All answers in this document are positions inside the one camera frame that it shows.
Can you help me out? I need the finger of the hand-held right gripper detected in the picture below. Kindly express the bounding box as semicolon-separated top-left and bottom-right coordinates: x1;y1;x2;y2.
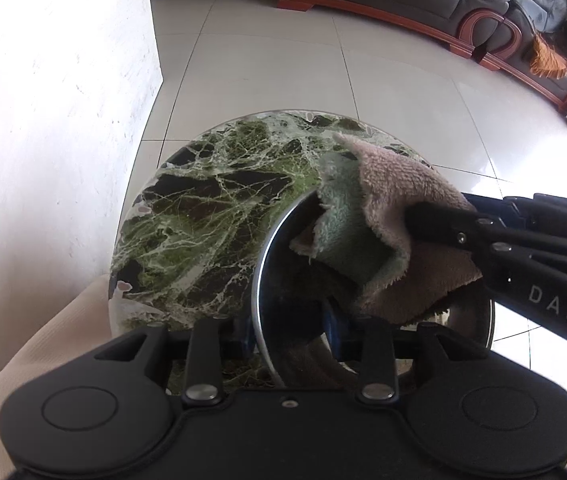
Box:
406;202;529;281
463;192;567;246

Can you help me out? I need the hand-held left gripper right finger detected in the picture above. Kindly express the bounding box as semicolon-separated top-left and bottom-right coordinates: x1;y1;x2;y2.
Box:
322;305;488;403

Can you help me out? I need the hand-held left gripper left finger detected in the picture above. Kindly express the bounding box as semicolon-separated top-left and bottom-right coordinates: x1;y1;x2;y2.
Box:
94;317;256;405

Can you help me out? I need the stainless steel bowl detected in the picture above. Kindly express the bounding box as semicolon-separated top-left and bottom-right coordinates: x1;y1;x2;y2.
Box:
252;190;494;391

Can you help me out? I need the pink and green towel cloth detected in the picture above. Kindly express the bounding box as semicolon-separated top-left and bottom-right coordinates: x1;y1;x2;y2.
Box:
289;131;484;326

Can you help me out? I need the round green marble table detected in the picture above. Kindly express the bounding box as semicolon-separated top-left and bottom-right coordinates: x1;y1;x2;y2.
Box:
108;108;464;396

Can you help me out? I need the orange fringed blanket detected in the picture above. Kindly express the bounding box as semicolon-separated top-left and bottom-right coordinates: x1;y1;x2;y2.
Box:
531;35;567;78

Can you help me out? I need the person's left leg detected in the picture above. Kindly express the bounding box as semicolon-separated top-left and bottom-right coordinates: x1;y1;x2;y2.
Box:
0;275;115;480

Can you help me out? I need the black leather sofa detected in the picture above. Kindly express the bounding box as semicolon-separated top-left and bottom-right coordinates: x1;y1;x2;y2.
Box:
277;0;511;53
463;0;567;112

